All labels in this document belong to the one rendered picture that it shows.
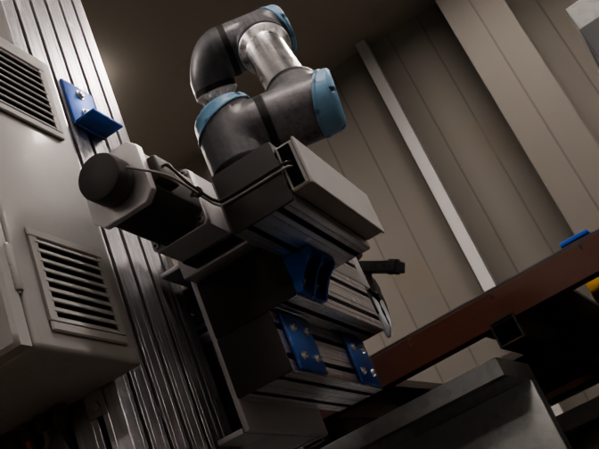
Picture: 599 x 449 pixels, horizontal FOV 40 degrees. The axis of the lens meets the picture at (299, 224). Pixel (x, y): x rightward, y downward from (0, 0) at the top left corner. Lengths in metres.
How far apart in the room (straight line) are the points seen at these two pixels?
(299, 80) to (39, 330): 0.75
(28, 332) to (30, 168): 0.24
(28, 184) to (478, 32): 3.72
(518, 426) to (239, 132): 0.69
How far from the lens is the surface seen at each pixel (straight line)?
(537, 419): 1.48
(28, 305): 0.88
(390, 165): 4.71
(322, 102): 1.42
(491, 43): 4.49
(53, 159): 1.08
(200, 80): 1.81
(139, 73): 4.51
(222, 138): 1.41
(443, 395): 1.36
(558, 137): 4.21
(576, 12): 1.29
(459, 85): 4.76
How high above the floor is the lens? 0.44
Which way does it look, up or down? 24 degrees up
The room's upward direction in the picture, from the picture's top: 24 degrees counter-clockwise
